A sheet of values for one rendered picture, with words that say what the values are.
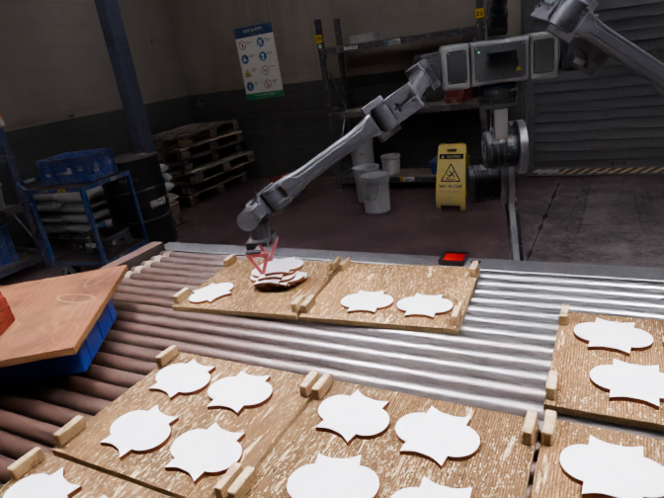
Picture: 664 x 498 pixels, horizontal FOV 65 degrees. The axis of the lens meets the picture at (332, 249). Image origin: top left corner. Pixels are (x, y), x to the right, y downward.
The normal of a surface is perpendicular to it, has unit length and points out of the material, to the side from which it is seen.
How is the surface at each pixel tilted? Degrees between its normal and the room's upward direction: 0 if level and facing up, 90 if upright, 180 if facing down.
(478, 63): 90
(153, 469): 0
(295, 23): 90
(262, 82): 90
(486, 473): 0
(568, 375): 0
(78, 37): 90
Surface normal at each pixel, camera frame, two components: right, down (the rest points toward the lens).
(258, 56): -0.46, 0.37
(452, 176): -0.55, 0.13
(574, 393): -0.14, -0.93
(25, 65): 0.87, 0.05
